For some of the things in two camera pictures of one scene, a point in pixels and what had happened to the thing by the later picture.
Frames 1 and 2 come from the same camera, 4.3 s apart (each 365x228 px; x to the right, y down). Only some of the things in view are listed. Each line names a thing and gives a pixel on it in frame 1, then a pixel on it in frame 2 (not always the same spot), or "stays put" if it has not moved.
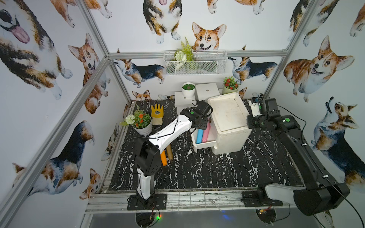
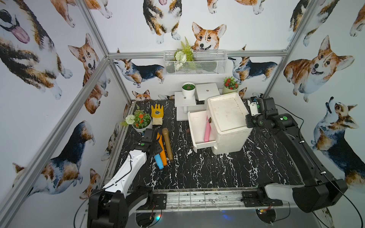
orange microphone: [163, 157] stays put
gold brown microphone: [169, 152] to [162, 154]
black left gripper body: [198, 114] to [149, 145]
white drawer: [211, 142] stays put
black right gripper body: [257, 121] stays put
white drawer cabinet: [228, 118] stays put
